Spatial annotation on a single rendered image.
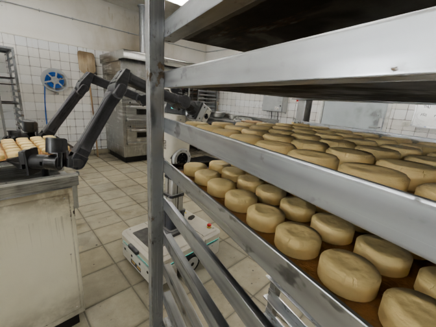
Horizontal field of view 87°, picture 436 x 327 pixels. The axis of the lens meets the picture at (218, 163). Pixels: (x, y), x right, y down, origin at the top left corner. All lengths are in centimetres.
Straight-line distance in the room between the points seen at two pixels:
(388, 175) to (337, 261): 9
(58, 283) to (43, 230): 32
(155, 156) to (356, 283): 41
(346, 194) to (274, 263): 10
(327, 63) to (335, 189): 9
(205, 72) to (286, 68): 15
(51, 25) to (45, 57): 55
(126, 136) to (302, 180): 456
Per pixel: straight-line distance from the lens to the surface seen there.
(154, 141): 50
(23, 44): 538
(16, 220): 133
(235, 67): 27
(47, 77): 526
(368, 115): 460
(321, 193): 18
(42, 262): 146
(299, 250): 27
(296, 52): 21
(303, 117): 74
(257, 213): 31
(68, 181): 132
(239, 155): 25
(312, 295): 22
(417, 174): 26
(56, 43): 546
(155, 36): 50
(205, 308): 43
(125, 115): 466
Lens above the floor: 129
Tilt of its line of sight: 15 degrees down
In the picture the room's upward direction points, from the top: 4 degrees clockwise
